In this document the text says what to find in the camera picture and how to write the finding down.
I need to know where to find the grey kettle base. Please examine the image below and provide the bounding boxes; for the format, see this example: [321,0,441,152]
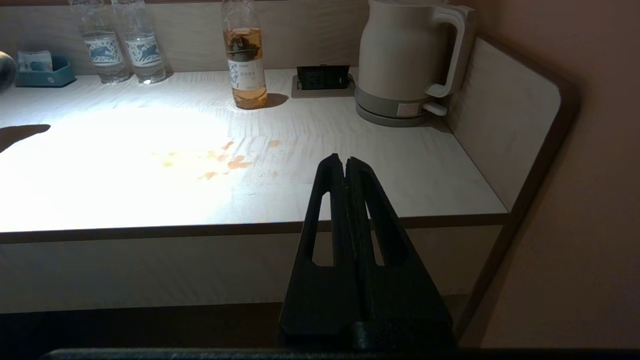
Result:
[354,87,448,128]

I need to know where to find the orange tea plastic bottle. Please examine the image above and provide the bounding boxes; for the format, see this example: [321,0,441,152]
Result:
[221,0,268,110]

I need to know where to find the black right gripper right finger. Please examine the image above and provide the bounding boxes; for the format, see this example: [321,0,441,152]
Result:
[347,156,456,349]

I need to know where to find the orange microfiber cloth grey edge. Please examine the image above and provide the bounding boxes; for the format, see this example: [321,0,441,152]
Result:
[0,50,17,96]

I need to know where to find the pale sachet packets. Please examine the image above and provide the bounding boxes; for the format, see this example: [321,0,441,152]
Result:
[17,50,54,72]

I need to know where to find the black recessed power socket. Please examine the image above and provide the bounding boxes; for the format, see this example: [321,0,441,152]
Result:
[291,64,357,98]

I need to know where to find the clear water bottle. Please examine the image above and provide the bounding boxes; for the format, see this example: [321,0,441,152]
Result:
[112,0,167,84]
[69,0,131,84]

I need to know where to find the white electric kettle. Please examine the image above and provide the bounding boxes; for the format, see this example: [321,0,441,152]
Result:
[357,0,476,113]

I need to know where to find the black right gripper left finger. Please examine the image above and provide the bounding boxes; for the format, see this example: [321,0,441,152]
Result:
[278,153,358,349]

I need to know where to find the small blue tray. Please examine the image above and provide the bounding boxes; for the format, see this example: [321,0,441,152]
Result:
[15,55,77,88]

